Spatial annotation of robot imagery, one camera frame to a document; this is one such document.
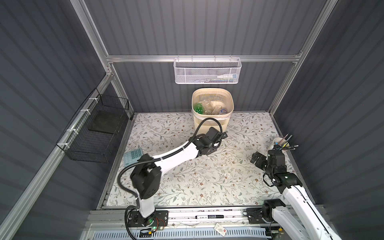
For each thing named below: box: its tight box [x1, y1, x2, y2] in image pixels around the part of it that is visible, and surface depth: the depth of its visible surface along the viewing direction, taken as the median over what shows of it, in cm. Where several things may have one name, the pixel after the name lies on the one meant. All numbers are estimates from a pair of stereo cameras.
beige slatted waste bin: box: [191, 88, 235, 135], surface depth 96 cm
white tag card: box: [213, 222, 227, 237], surface depth 71 cm
